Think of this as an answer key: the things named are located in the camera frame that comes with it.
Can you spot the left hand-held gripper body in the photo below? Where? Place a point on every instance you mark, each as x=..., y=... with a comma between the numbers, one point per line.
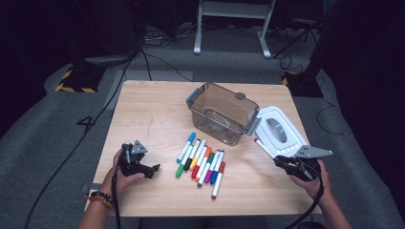
x=130, y=163

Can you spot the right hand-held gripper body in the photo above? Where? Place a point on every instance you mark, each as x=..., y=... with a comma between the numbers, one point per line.
x=305, y=168

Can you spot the white storage box lid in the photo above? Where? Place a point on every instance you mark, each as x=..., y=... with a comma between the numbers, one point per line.
x=291, y=144

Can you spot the purple cap marker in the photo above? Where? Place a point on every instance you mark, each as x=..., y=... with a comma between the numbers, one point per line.
x=264, y=148

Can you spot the bright green cap marker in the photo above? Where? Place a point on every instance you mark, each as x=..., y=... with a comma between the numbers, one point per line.
x=180, y=170

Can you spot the black cap marker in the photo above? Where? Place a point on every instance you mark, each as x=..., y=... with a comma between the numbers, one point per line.
x=187, y=164

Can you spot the light blue cap marker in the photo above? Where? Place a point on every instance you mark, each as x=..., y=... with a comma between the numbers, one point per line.
x=186, y=148

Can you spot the yellow cap marker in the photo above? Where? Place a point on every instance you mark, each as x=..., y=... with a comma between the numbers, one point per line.
x=194, y=163

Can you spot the orange cap marker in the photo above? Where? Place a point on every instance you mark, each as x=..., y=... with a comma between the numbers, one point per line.
x=208, y=152

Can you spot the dark green cap marker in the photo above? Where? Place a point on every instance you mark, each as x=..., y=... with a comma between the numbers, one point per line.
x=210, y=158

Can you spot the brown red cap marker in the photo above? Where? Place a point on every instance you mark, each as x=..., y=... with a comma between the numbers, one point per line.
x=222, y=167

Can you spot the translucent grey storage box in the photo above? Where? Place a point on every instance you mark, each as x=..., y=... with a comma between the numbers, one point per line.
x=223, y=101

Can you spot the person's right hand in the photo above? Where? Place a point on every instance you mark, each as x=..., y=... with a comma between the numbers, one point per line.
x=318, y=191

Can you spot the person's left hand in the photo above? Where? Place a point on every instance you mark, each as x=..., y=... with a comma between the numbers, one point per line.
x=111, y=184

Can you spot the grey tape strip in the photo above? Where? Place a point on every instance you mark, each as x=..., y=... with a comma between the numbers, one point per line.
x=87, y=187

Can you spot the person's dark clothing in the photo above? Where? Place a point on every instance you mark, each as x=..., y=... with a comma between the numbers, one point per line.
x=203, y=224

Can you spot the black tripod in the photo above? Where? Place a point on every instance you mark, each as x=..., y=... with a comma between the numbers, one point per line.
x=297, y=35

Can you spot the yellow striped black base plate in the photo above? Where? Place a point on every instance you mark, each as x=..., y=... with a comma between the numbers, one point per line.
x=305, y=86
x=82, y=79

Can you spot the white metal table frame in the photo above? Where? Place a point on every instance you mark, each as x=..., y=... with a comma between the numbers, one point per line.
x=234, y=9

